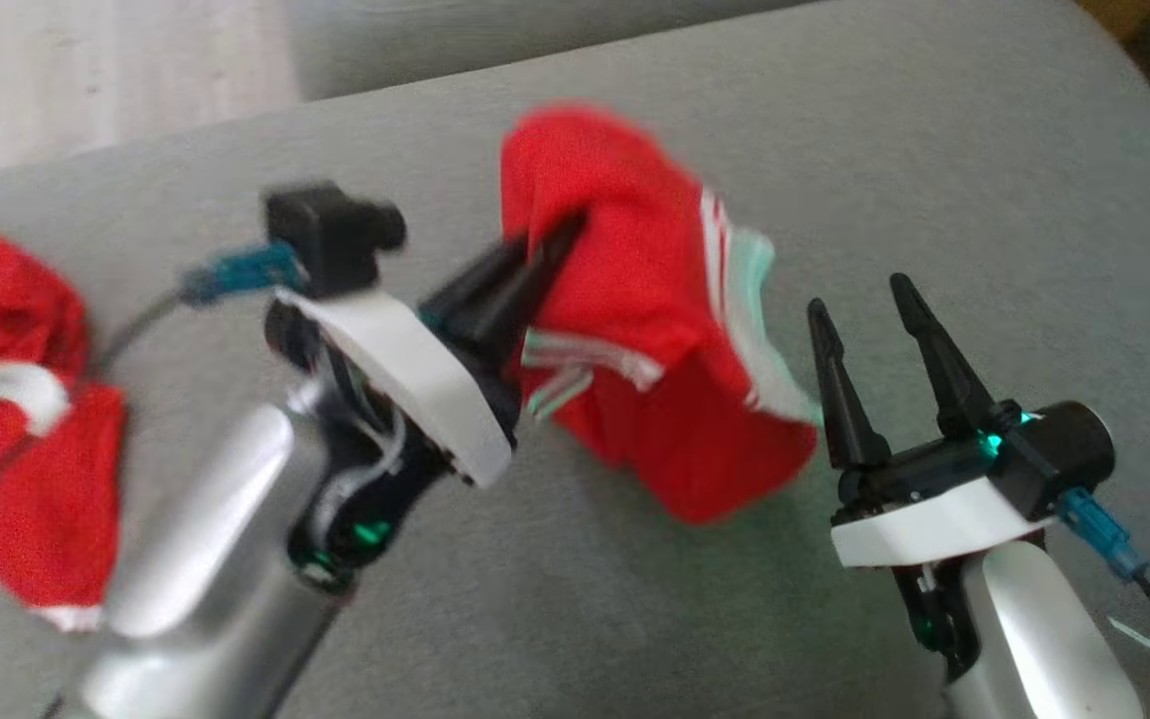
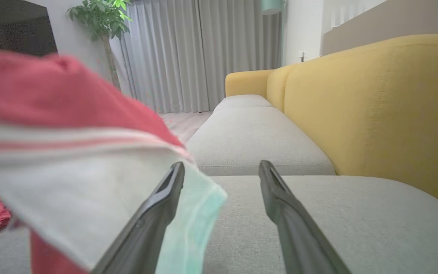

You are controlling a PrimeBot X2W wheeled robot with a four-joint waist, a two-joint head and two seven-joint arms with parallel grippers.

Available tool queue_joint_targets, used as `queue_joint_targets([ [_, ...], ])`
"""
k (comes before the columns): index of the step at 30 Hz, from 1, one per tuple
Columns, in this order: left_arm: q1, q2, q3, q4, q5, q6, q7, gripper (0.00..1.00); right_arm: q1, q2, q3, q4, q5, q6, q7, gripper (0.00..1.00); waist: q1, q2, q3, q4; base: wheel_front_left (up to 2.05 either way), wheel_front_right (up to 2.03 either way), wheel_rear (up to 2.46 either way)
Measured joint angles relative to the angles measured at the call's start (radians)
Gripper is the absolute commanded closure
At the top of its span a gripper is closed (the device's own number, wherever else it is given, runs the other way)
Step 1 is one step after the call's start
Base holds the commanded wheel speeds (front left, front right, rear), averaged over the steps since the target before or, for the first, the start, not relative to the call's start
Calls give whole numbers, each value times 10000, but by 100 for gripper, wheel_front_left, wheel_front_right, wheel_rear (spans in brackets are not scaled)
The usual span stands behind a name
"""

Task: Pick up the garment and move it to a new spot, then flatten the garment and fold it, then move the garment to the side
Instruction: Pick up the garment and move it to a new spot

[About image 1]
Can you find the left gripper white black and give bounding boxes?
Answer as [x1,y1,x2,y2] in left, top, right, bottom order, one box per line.
[274,211,589,490]

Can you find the red shorts white stripes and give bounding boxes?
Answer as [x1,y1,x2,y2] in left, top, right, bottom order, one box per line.
[498,100,826,527]

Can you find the red Bulls 23 jersey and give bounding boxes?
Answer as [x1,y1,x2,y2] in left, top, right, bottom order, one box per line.
[0,215,129,635]

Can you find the grey sofa seat cushion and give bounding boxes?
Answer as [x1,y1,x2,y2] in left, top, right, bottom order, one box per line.
[0,0,1150,719]

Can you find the white cable tie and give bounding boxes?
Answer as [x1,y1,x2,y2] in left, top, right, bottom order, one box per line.
[1108,617,1150,660]

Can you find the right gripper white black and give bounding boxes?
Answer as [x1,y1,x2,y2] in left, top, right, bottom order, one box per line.
[807,274,1057,570]

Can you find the grey sofa backrest cushion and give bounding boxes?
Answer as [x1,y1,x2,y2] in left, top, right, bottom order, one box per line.
[281,0,826,103]

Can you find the yellow cushion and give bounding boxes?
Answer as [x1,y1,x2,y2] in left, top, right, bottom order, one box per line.
[1074,0,1150,41]

